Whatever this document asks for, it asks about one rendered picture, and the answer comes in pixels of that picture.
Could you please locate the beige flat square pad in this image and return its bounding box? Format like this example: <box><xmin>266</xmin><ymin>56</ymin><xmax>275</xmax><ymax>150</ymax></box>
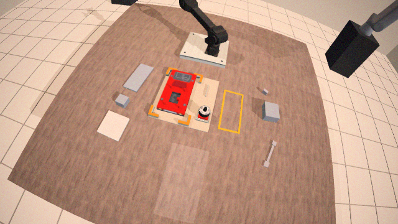
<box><xmin>97</xmin><ymin>110</ymin><xmax>130</xmax><ymax>142</ymax></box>

